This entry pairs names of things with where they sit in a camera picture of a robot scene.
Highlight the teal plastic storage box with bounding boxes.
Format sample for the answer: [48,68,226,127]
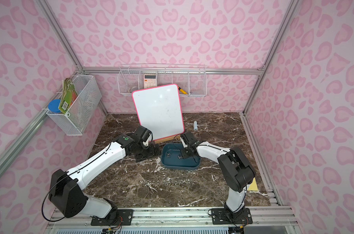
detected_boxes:
[161,143,201,171]

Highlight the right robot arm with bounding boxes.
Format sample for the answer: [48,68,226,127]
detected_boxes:
[180,132,256,221]

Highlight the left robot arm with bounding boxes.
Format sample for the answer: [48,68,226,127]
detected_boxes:
[44,126,160,226]

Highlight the wooden easel stand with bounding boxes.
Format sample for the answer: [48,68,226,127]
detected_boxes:
[154,135,180,144]

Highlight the pink framed whiteboard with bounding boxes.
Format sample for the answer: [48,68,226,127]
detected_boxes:
[132,84,185,140]

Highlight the metal bowl in basket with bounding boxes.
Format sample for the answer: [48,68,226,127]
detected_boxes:
[129,85,139,93]

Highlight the yellow marker pen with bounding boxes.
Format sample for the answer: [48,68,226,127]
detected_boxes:
[178,87,188,95]

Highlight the pink calculator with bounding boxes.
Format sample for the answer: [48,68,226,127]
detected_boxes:
[143,74,157,89]

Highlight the white mesh side basket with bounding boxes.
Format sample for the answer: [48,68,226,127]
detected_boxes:
[47,75,102,136]

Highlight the yellow sticky note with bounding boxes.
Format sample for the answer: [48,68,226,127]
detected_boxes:
[247,178,259,192]

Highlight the green paper packets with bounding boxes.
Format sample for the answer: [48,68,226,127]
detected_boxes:
[58,78,78,114]

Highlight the blue round lid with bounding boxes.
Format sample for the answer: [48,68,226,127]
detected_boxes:
[48,99,61,114]

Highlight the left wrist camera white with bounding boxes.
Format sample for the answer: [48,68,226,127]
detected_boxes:
[143,134,153,149]

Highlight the white wire wall basket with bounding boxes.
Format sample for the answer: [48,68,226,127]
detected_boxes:
[117,64,208,97]

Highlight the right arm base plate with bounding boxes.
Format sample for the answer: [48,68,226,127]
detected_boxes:
[208,208,253,226]

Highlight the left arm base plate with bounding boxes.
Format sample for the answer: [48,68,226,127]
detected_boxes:
[91,209,134,226]

